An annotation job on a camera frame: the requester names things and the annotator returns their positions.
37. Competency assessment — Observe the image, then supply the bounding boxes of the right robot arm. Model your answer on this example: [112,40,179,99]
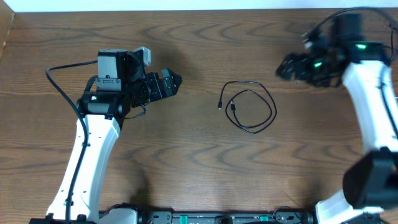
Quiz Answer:
[275,7,397,223]

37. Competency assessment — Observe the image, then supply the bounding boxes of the black usb cable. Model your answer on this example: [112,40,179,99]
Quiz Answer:
[217,80,278,135]

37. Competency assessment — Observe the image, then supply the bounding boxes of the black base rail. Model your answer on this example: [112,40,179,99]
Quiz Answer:
[99,202,382,224]

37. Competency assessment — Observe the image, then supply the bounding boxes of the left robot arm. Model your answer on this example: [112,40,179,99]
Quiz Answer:
[30,47,182,223]

